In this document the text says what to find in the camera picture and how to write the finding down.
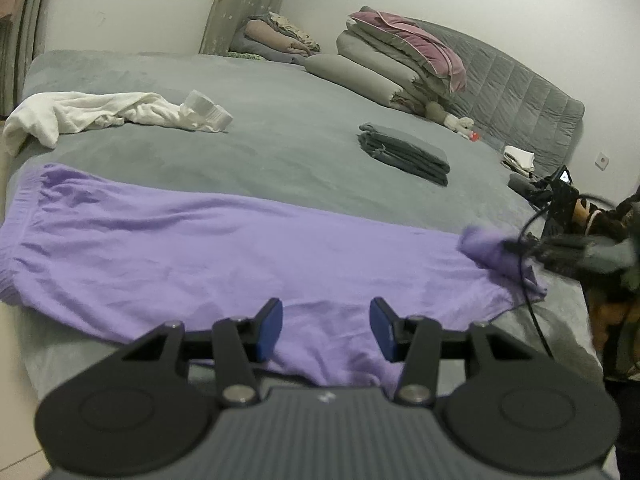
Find purple pants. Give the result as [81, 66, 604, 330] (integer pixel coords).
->
[0, 162, 548, 396]

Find stack of grey quilts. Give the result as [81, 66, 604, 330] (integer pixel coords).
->
[335, 20, 456, 113]

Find beige blanket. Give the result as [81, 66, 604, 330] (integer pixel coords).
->
[244, 19, 311, 56]

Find floral patterned cloth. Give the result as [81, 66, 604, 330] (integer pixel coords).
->
[267, 11, 321, 53]

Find grey bed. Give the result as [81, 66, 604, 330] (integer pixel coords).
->
[5, 49, 606, 411]

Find white folded cloth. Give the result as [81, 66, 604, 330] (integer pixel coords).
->
[502, 145, 536, 171]

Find white plush toy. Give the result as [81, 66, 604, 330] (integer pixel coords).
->
[445, 115, 476, 135]

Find dark grey garment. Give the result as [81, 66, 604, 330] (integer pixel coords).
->
[357, 121, 451, 187]

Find grey quilted headboard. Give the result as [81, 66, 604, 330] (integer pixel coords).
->
[410, 17, 586, 181]

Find pink pillow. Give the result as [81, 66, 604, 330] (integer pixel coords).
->
[347, 7, 468, 95]

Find star-patterned grey curtain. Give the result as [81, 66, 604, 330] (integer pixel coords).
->
[10, 0, 61, 111]
[200, 0, 296, 56]

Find white pants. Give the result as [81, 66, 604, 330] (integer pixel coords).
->
[2, 89, 233, 157]

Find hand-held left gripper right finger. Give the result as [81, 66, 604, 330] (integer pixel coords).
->
[369, 297, 546, 406]

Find grey-green garment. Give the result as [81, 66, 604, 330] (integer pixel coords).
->
[507, 172, 551, 203]

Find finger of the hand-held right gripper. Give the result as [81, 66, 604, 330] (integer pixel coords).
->
[504, 239, 543, 261]

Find black cable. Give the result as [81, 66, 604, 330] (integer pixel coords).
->
[517, 192, 618, 361]

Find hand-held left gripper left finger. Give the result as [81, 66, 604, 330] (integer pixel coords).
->
[107, 298, 283, 407]

